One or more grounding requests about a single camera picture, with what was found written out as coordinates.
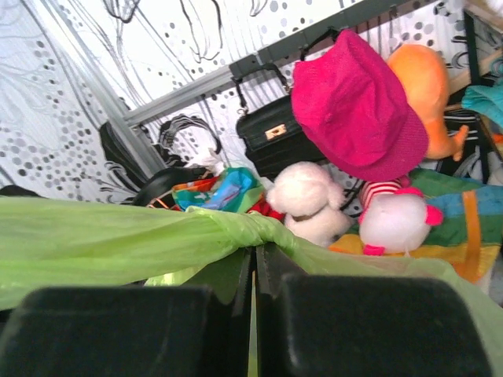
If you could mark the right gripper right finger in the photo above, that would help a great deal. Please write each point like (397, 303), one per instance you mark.
(311, 325)

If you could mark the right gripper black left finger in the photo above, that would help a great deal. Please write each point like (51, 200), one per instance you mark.
(200, 328)

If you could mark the green trash bag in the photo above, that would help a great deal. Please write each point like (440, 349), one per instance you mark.
(47, 242)

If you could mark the colourful printed bag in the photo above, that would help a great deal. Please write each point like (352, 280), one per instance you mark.
(235, 190)

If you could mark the rainbow striped bag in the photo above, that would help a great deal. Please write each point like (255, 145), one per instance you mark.
(469, 237)

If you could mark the magenta cloth bag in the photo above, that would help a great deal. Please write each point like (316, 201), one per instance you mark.
(352, 106)

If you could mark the white plush lamb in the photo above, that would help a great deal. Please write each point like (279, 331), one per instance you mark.
(311, 202)

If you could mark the red folded cloth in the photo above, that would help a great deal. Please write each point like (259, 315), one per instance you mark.
(262, 207)

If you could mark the pink white plush doll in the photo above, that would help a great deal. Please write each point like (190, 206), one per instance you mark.
(395, 218)

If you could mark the black leather handbag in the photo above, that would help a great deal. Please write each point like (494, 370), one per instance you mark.
(273, 138)

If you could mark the orange plush toy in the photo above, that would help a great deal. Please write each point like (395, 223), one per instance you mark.
(425, 80)

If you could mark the teal folded clothes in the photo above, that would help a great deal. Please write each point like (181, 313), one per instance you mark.
(486, 100)

